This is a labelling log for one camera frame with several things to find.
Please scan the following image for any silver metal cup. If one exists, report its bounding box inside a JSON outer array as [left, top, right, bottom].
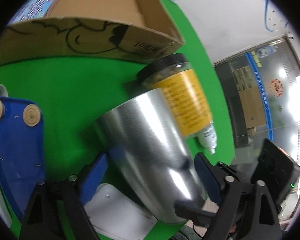
[[96, 89, 207, 224]]

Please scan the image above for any colourful comic book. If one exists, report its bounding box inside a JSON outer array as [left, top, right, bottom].
[[8, 0, 58, 25]]

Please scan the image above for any glass door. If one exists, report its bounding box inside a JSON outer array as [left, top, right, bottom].
[[215, 36, 300, 166]]

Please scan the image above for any large flat cardboard box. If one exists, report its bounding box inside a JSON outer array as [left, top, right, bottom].
[[0, 0, 185, 65]]

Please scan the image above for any small white bottle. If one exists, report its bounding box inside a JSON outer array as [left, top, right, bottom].
[[197, 121, 217, 154]]

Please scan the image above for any white plastic box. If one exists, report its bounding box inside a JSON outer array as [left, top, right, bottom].
[[84, 183, 157, 240]]

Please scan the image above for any blue tape dispenser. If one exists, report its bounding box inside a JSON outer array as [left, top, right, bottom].
[[0, 96, 46, 220]]

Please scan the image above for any yellow label jar black lid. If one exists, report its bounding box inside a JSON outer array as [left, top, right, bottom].
[[136, 53, 213, 137]]

